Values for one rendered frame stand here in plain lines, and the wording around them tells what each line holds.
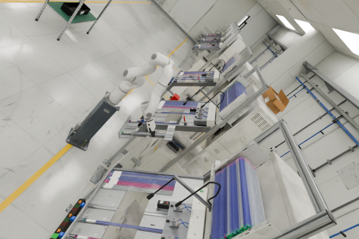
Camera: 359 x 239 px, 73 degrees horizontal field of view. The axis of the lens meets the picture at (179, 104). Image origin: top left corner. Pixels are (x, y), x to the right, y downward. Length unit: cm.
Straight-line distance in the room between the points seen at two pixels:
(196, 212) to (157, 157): 137
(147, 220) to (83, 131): 150
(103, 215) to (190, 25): 1004
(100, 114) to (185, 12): 896
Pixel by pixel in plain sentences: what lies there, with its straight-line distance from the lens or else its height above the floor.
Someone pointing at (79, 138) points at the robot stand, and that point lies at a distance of 290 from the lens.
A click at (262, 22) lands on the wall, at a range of 1111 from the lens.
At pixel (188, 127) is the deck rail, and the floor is 106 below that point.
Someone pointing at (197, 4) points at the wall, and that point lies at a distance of 1106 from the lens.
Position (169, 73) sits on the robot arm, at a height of 144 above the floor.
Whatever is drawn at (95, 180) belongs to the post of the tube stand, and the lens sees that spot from 282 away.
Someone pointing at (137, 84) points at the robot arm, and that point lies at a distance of 240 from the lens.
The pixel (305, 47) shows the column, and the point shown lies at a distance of 564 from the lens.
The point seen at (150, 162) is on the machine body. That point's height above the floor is 40.
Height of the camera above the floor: 212
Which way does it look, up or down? 23 degrees down
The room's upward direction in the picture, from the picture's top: 47 degrees clockwise
